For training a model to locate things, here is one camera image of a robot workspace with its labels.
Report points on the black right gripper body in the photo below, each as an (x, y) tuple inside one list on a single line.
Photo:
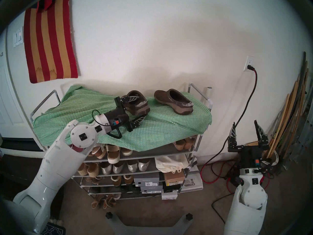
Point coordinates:
[(251, 157)]

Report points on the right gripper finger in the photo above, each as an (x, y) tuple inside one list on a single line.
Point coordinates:
[(233, 141), (262, 140)]

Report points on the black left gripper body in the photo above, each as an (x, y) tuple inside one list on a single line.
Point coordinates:
[(117, 119)]

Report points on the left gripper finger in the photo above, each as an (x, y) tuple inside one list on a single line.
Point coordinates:
[(130, 99), (137, 122)]

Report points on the brown suede clog shoe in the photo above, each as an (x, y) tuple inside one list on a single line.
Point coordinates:
[(172, 99), (139, 106)]

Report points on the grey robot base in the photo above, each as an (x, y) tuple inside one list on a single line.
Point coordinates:
[(146, 228)]

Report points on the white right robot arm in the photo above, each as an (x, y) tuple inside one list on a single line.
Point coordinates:
[(244, 212)]

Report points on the white low shoe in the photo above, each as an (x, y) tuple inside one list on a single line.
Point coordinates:
[(126, 151)]

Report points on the grey metal shoe rack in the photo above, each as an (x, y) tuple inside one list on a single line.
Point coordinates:
[(209, 105)]

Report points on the tan wedge shoe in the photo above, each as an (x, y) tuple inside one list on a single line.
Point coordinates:
[(179, 145), (189, 142)]

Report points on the pink slip-on shoe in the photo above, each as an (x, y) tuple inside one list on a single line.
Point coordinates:
[(77, 149)]

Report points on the beige espadrille shoe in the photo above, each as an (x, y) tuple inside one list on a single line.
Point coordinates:
[(93, 170), (83, 172)]

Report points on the brown tan low shoe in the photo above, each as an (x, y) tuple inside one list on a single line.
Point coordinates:
[(116, 180), (128, 179)]

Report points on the grey Vionic shoe box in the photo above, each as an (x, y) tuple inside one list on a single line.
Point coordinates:
[(151, 189), (146, 179)]

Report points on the brown cardboard shoe box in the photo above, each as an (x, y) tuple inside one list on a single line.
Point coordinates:
[(174, 177)]

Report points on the black shoe box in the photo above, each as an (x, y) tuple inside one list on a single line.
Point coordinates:
[(171, 188)]

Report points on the white shoe box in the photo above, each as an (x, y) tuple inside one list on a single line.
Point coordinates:
[(169, 195)]

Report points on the tan cardboard piece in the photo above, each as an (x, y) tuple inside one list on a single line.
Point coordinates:
[(250, 144)]

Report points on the bucket with white rim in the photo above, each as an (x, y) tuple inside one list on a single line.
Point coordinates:
[(275, 159)]

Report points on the green white checked cloth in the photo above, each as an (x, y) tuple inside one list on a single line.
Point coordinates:
[(159, 129)]

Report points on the tan white sandal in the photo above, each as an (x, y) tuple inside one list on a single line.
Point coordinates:
[(99, 151)]

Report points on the white platform sandal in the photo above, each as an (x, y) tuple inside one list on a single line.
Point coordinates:
[(113, 156)]

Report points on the wooden slats bundle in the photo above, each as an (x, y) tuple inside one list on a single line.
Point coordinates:
[(293, 112)]

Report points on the grey aluminium ladder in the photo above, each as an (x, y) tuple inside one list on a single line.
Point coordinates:
[(304, 136)]

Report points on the white grey flat box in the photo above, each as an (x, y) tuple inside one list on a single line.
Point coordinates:
[(193, 180)]

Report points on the red tan striped flag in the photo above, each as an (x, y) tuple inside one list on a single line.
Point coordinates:
[(49, 41)]

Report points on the white panel door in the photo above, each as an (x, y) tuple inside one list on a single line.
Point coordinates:
[(9, 102)]

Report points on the dark brown bench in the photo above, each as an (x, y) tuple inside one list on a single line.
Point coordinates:
[(14, 173)]

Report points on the blue patterned rug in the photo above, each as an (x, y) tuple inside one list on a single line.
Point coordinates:
[(52, 227)]

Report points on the white wall outlet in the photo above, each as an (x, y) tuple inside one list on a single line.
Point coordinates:
[(249, 60)]

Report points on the white light switch plate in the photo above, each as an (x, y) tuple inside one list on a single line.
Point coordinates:
[(18, 38)]

